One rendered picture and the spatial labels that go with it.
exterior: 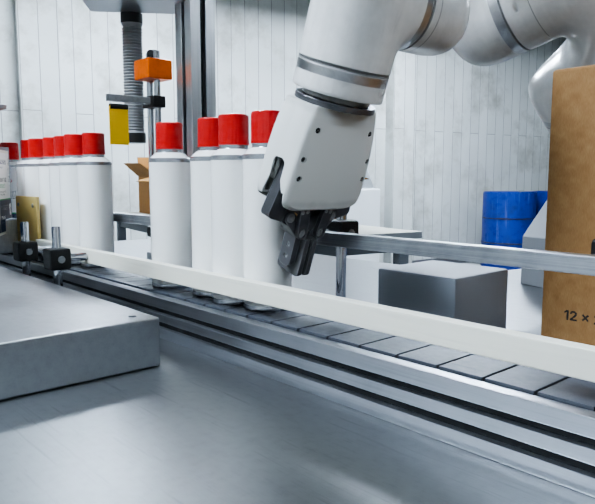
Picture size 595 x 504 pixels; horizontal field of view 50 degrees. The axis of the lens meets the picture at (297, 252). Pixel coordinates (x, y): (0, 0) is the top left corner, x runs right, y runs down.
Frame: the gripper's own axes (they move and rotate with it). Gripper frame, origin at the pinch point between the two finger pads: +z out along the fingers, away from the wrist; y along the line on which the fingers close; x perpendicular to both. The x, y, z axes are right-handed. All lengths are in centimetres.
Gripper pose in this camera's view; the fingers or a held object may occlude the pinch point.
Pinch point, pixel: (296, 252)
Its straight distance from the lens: 63.4
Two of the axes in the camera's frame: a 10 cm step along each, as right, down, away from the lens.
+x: 6.3, 4.2, -6.6
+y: -7.4, 0.8, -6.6
